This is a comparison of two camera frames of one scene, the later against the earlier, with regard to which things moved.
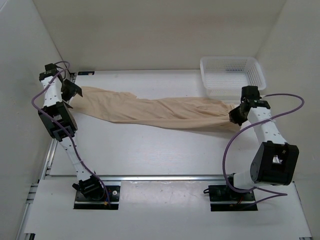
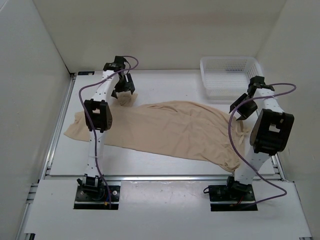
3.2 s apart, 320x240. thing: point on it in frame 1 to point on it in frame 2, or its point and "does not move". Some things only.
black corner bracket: x=85 y=73 does not move
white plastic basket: x=224 y=77 does not move
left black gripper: x=73 y=90 to x=128 y=86
